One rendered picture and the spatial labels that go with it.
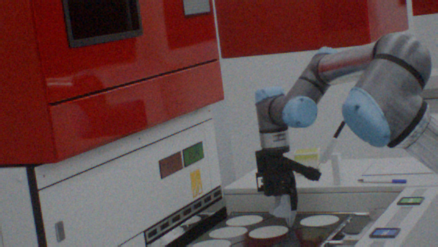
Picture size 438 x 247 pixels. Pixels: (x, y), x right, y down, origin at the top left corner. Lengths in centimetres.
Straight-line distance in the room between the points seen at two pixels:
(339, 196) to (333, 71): 47
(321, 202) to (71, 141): 86
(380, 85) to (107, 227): 69
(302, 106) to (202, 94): 35
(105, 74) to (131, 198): 33
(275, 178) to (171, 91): 34
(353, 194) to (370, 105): 69
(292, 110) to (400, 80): 40
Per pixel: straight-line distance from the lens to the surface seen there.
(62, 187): 176
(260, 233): 216
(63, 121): 169
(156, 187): 209
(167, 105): 205
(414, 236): 190
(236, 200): 241
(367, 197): 227
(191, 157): 225
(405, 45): 168
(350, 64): 187
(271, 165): 211
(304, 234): 211
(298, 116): 197
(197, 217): 225
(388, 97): 163
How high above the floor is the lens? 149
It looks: 8 degrees down
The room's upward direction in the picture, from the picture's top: 7 degrees counter-clockwise
